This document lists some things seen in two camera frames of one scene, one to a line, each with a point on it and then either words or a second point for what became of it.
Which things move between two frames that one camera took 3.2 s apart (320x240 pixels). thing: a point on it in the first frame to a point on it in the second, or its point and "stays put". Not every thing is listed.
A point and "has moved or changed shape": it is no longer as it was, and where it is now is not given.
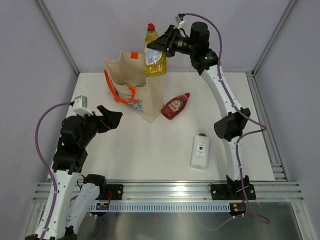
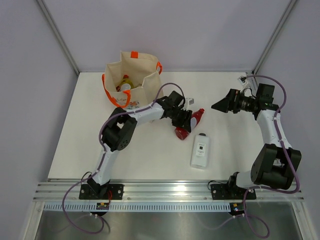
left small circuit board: (102, 206) stays put
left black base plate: (116, 191) stays put
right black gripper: (162, 43) to (230, 102)
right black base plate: (233, 191) stays put
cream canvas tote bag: (125, 78) stays put
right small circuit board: (237, 208) stays put
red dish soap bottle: (174, 106) has moved or changed shape
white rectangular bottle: (199, 152) stays put
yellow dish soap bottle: (155, 59) to (126, 84)
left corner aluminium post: (58, 32) stays put
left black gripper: (110, 119) to (185, 121)
